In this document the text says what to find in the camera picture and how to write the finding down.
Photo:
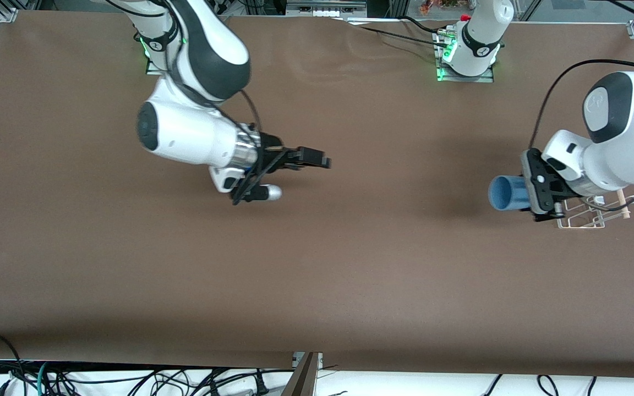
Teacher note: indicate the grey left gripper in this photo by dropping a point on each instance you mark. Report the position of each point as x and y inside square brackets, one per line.
[543, 217]

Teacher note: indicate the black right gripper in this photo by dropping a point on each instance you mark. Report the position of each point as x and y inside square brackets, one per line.
[274, 152]

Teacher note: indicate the light blue plastic cup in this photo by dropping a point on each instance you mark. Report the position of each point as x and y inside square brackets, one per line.
[507, 193]

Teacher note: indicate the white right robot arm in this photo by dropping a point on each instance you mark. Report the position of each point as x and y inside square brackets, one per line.
[185, 132]

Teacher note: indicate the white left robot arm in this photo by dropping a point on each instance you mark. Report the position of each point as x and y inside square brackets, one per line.
[625, 154]

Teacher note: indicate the brown table cover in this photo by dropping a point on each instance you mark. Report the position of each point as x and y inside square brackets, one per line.
[317, 247]

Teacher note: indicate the white power strip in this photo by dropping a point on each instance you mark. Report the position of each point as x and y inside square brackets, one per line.
[325, 11]

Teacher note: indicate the orange background items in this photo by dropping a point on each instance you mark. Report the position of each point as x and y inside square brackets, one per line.
[432, 6]

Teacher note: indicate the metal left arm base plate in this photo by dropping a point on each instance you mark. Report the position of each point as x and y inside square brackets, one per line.
[487, 78]

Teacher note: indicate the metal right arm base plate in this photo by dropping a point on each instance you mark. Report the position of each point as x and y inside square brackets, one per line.
[152, 70]

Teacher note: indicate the metal frame bracket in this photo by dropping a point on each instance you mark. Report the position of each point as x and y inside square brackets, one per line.
[297, 360]

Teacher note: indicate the dark frame beam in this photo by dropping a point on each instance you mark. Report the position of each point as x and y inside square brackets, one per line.
[300, 382]

